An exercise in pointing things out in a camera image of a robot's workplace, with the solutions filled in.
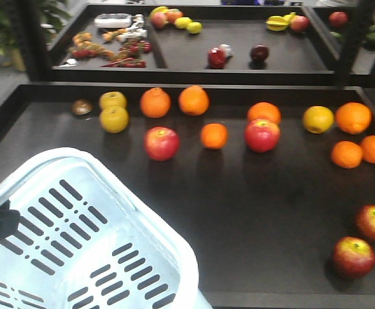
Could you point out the black wooden display table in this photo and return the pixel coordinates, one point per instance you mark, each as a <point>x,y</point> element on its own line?
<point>262,226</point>

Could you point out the light blue plastic basket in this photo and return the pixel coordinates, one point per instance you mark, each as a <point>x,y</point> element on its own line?
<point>84,240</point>

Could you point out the red bell pepper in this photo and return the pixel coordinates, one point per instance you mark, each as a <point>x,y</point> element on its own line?
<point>216,58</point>

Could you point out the yellow round citrus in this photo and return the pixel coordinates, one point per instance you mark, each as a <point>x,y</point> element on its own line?
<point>317,119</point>

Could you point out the small orange centre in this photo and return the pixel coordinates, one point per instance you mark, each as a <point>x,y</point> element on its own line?
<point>214,136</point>

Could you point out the yellow-green apple back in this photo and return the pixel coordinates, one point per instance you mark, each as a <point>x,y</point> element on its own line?
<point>112,98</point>

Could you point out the red apple back right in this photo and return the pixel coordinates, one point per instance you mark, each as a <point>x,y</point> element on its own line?
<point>261,135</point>

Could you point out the yellow-green apple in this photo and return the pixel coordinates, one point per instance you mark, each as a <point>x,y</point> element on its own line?
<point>114,119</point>
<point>112,98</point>

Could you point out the yellow-green apple front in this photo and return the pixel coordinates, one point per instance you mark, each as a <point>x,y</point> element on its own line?
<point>114,119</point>

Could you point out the red apple back left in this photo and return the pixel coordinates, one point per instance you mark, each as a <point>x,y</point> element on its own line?
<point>161,143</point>

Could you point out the red apple front right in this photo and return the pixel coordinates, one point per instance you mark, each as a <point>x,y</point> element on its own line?
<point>353,258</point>

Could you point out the orange behind apple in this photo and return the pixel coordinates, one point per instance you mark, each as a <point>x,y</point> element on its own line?
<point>265,110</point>

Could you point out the orange back left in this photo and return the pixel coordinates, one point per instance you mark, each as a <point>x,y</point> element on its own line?
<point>155,103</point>

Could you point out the small orange left of pair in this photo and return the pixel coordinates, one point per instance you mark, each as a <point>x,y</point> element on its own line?
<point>346,154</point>

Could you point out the large orange far right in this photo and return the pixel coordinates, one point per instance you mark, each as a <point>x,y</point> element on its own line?
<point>353,117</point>

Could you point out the orange back right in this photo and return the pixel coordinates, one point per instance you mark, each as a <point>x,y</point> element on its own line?
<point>193,101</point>

